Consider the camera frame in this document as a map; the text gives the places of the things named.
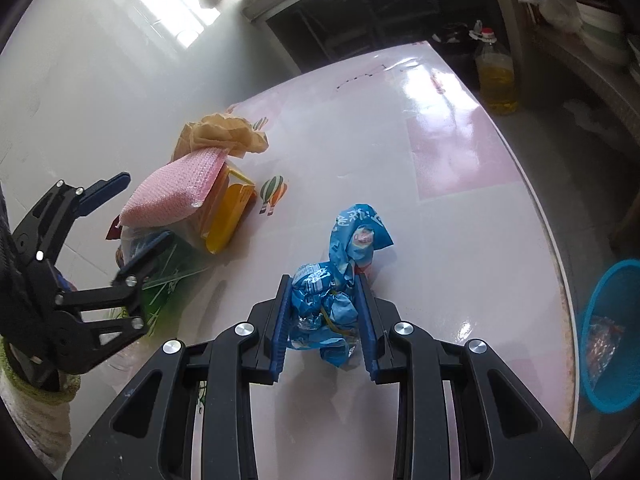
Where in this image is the yellow and white cardboard box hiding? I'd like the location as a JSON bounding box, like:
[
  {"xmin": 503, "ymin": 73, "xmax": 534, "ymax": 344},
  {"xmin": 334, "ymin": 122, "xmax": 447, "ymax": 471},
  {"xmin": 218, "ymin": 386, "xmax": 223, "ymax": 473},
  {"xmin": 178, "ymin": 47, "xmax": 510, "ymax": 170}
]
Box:
[{"xmin": 192, "ymin": 162, "xmax": 258, "ymax": 253}]

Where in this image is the stack of bowls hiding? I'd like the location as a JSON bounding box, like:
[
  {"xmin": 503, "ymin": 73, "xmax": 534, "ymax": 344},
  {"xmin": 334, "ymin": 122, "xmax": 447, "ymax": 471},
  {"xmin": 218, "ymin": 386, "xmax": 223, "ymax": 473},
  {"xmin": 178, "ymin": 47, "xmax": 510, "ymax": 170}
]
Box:
[{"xmin": 575, "ymin": 2, "xmax": 631, "ymax": 63}]

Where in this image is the cooking oil bottle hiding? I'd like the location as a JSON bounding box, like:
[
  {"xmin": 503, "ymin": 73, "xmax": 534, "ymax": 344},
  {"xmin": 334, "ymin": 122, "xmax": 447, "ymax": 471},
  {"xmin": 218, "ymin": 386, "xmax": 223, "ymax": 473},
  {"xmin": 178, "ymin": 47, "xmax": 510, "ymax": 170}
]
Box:
[{"xmin": 472, "ymin": 20, "xmax": 520, "ymax": 116}]

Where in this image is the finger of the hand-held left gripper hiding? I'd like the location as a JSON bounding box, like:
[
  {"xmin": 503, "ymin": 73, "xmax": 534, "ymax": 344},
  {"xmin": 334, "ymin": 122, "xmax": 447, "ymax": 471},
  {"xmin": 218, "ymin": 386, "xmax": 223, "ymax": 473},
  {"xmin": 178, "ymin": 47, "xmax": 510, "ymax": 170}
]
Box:
[
  {"xmin": 50, "ymin": 232, "xmax": 173, "ymax": 376},
  {"xmin": 12, "ymin": 172, "xmax": 132, "ymax": 261}
]

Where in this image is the white plastic bag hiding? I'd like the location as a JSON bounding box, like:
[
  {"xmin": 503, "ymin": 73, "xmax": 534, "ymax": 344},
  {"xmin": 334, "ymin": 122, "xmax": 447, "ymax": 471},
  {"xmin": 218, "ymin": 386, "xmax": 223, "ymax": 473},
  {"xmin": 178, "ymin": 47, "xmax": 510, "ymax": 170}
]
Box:
[{"xmin": 520, "ymin": 0, "xmax": 583, "ymax": 33}]

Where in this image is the blue plastic basket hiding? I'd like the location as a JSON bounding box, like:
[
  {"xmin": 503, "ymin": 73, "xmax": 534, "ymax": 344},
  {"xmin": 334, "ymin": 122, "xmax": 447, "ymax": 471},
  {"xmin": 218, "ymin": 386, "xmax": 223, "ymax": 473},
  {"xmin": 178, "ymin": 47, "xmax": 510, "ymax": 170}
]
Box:
[{"xmin": 577, "ymin": 259, "xmax": 640, "ymax": 413}]

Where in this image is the white crumpled paper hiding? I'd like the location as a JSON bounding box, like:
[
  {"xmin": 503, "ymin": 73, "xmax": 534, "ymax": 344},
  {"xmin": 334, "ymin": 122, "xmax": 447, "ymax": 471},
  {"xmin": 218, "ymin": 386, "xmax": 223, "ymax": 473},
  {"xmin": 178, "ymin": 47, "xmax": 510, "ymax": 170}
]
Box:
[{"xmin": 562, "ymin": 100, "xmax": 626, "ymax": 136}]

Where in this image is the pink bubble wrap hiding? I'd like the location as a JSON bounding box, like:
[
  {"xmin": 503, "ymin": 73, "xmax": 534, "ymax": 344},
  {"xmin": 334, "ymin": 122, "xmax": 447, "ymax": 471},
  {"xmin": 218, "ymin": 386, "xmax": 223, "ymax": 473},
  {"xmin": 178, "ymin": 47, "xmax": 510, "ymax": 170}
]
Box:
[{"xmin": 118, "ymin": 147, "xmax": 231, "ymax": 228}]

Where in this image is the black jar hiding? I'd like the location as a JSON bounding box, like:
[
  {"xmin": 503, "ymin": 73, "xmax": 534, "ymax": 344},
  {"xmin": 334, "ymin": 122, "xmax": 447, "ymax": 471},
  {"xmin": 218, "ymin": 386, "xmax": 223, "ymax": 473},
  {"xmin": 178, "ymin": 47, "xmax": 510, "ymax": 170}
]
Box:
[{"xmin": 432, "ymin": 22, "xmax": 481, "ymax": 56}]

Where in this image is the blue snack wrapper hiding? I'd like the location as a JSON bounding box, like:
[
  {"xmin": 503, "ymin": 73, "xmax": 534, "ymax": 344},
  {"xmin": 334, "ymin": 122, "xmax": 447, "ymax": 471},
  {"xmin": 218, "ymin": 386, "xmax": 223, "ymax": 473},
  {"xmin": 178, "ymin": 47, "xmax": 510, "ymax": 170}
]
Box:
[{"xmin": 287, "ymin": 203, "xmax": 396, "ymax": 371}]

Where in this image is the pink printed tablecloth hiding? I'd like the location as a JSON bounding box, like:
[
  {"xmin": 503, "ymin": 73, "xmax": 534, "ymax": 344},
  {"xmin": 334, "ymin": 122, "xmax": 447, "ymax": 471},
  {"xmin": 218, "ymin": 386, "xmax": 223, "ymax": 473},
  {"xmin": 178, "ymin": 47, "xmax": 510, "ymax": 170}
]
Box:
[{"xmin": 95, "ymin": 40, "xmax": 581, "ymax": 480}]

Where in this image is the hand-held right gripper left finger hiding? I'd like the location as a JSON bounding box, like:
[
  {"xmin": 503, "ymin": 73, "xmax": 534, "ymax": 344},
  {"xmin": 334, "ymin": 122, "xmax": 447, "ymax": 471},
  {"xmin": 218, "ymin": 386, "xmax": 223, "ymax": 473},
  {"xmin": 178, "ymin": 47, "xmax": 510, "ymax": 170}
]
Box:
[{"xmin": 62, "ymin": 274, "xmax": 296, "ymax": 480}]

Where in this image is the green label plastic bottle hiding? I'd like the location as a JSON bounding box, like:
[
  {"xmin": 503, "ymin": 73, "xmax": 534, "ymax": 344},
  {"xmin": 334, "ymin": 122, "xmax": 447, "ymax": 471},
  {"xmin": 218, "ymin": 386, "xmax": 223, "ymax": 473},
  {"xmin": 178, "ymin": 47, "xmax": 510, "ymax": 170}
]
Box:
[{"xmin": 115, "ymin": 225, "xmax": 211, "ymax": 333}]

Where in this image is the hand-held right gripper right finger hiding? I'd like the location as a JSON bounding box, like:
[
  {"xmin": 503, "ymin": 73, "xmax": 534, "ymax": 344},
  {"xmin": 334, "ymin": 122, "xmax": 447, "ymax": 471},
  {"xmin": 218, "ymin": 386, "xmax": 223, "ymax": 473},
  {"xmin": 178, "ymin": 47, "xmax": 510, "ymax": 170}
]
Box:
[{"xmin": 352, "ymin": 274, "xmax": 593, "ymax": 480}]

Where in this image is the crumpled brown paper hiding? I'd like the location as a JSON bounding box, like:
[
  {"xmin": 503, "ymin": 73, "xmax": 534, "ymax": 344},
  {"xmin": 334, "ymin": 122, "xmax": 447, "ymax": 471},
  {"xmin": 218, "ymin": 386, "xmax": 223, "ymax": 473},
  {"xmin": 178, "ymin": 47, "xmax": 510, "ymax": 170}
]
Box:
[{"xmin": 172, "ymin": 112, "xmax": 269, "ymax": 161}]

